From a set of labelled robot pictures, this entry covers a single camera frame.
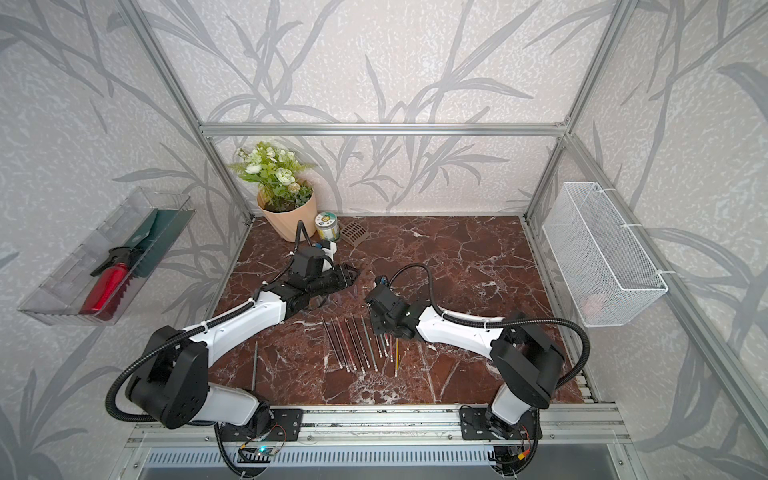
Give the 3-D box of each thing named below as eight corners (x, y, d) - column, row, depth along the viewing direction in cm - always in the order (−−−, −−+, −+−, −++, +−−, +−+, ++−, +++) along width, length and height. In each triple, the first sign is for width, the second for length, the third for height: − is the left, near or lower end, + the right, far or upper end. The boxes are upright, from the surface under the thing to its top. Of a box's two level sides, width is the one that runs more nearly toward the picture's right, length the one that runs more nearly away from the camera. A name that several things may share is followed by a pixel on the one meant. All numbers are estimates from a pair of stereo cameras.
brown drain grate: (338, 235, 117) (337, 230, 115) (352, 223, 121) (352, 219, 119) (355, 246, 113) (355, 242, 111) (369, 234, 117) (369, 230, 115)
